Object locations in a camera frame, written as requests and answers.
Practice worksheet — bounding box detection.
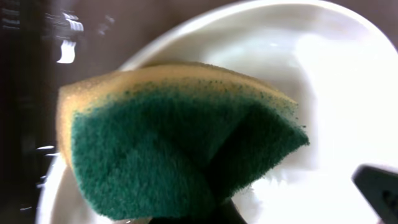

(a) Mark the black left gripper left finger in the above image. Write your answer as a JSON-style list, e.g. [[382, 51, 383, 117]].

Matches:
[[148, 218, 187, 224]]

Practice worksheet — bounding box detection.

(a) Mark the grey serving tray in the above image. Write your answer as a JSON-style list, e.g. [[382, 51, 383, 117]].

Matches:
[[1, 1, 397, 223]]

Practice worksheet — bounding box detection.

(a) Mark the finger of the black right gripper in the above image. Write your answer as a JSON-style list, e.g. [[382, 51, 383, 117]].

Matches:
[[351, 164, 397, 224]]

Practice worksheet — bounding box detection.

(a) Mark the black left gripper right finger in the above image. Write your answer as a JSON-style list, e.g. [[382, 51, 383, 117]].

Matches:
[[214, 199, 247, 224]]

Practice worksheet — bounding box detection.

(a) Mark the cream white plate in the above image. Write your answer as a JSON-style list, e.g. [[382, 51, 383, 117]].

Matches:
[[35, 1, 397, 223]]

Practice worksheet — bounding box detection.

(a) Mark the green yellow sponge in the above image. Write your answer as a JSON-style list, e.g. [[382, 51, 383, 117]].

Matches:
[[56, 63, 310, 222]]

